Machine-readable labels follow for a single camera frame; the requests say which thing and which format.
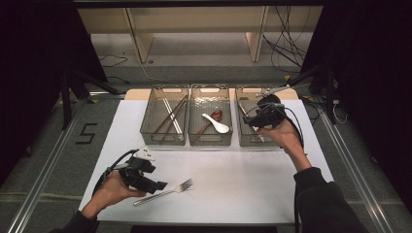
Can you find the steel fork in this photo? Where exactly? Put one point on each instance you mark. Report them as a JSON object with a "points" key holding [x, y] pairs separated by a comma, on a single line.
{"points": [[162, 193]]}

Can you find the white ceramic spoon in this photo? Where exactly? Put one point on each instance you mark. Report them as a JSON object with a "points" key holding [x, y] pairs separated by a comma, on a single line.
{"points": [[222, 127]]}

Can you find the person's right hand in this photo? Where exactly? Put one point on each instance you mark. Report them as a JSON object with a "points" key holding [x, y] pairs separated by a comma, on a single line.
{"points": [[285, 136]]}

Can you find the black metal stand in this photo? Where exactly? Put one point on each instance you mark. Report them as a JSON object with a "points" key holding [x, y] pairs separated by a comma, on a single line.
{"points": [[329, 97]]}

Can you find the black overhead beam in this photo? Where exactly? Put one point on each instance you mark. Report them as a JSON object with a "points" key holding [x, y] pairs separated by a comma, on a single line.
{"points": [[194, 2]]}

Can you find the smoky transparent plastic bin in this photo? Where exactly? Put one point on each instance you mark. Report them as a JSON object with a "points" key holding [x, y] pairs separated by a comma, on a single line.
{"points": [[210, 97], [152, 113], [249, 136]]}

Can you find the light wooden table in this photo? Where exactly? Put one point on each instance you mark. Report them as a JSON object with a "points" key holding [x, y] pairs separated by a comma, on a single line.
{"points": [[136, 94]]}

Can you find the white chopstick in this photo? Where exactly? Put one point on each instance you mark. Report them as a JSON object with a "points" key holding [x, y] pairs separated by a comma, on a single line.
{"points": [[173, 113], [170, 113]]}

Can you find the brown wooden spoon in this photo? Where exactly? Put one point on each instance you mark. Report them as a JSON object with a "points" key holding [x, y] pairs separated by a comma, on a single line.
{"points": [[216, 115]]}

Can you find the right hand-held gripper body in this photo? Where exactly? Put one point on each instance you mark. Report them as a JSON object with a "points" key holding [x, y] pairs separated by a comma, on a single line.
{"points": [[268, 113]]}

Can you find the black tripod stand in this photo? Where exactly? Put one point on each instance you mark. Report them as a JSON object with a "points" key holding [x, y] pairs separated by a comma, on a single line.
{"points": [[66, 103]]}

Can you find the black curtain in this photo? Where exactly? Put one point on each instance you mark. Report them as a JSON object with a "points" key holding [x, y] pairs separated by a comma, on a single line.
{"points": [[32, 64], [372, 81]]}

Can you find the short aluminium floor rail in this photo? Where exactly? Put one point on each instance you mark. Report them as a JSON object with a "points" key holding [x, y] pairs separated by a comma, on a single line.
{"points": [[107, 94]]}

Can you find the person's left hand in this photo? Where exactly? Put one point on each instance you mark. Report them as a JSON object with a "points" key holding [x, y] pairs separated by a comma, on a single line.
{"points": [[110, 194]]}

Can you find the brown wooden chopstick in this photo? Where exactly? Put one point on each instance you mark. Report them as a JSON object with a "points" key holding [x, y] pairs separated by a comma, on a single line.
{"points": [[159, 126], [169, 125]]}

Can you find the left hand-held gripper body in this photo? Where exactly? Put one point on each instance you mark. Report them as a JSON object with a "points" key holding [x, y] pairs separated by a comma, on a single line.
{"points": [[136, 174]]}

